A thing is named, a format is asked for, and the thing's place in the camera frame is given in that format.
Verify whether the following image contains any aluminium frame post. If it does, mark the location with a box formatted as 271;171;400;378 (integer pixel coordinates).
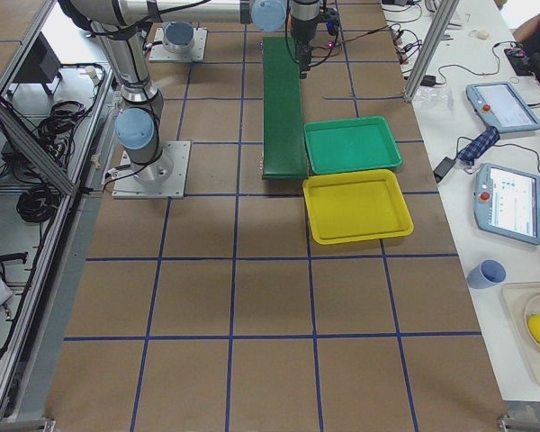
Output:
403;0;459;103

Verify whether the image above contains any blue plastic cup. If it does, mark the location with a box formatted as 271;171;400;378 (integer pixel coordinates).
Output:
467;259;507;289

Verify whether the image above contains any green plastic tray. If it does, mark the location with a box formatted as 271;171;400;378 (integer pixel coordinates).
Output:
304;116;402;175

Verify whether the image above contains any teach pendant tablet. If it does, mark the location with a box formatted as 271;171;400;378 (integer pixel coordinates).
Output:
465;82;540;134
473;164;540;246

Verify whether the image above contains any red black power cable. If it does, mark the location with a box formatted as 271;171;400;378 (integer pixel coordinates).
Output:
310;25;393;64

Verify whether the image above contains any black power adapter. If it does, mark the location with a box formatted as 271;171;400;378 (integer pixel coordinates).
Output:
433;157;456;184

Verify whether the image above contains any lower teach pendant tablet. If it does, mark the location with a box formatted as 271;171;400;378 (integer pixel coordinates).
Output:
473;164;540;246

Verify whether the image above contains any beige tray with bowl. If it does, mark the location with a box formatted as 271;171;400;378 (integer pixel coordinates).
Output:
500;282;540;385

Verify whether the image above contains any upper teach pendant tablet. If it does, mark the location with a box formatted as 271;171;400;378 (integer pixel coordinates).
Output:
465;82;540;134

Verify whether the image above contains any blue checkered folded umbrella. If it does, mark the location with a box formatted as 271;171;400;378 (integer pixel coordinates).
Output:
456;126;500;167

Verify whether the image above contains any yellow plastic tray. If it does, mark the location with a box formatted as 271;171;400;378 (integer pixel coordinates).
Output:
302;169;414;245

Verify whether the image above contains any green conveyor belt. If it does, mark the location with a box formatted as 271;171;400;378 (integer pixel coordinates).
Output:
262;37;309;179

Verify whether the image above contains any black cable bundle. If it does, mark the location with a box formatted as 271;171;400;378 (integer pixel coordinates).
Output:
16;184;60;224

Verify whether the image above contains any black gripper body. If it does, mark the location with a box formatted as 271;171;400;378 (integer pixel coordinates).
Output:
289;0;340;45

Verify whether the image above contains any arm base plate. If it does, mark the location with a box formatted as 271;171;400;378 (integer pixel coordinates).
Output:
112;141;191;199
148;27;208;63

